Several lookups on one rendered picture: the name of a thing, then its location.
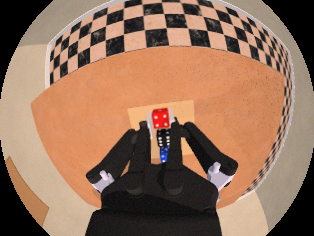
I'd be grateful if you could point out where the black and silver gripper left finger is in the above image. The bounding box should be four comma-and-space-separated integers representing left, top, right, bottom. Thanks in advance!
86, 110, 154, 195

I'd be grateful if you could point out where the blue die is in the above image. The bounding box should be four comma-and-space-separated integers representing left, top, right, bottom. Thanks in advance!
159, 147, 169, 163

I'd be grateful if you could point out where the red die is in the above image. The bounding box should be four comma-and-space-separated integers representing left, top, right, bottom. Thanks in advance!
152, 108, 170, 129

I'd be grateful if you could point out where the tan square mat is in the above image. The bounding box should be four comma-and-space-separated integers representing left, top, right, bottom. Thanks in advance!
127, 100, 194, 159

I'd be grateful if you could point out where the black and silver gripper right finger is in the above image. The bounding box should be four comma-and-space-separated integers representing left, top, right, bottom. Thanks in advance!
163, 108, 238, 195

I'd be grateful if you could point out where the black die with white pips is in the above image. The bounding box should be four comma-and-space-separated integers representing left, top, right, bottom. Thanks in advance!
156, 128, 170, 147

